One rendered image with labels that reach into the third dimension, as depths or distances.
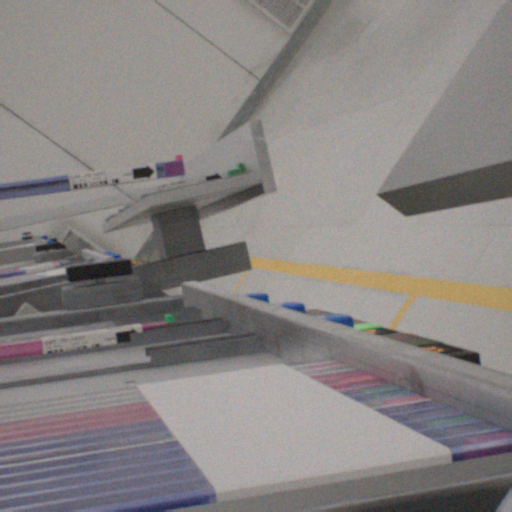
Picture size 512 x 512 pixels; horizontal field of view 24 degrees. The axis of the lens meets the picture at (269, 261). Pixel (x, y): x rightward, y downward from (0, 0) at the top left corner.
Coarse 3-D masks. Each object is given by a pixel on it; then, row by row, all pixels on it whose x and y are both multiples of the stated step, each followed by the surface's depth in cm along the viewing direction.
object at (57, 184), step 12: (156, 168) 84; (168, 168) 84; (180, 168) 85; (24, 180) 83; (36, 180) 83; (48, 180) 83; (60, 180) 83; (0, 192) 82; (12, 192) 82; (24, 192) 83; (36, 192) 83; (48, 192) 83; (60, 192) 84
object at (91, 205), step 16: (224, 176) 110; (128, 192) 108; (144, 192) 108; (48, 208) 106; (64, 208) 107; (80, 208) 107; (96, 208) 107; (0, 224) 105; (16, 224) 105; (32, 224) 107
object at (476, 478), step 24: (504, 456) 29; (360, 480) 28; (384, 480) 28; (408, 480) 27; (432, 480) 27; (456, 480) 27; (480, 480) 27; (504, 480) 27; (216, 504) 27; (240, 504) 27; (264, 504) 27; (288, 504) 26; (312, 504) 26; (336, 504) 26; (360, 504) 26; (384, 504) 26; (408, 504) 26; (432, 504) 27; (456, 504) 27; (480, 504) 27
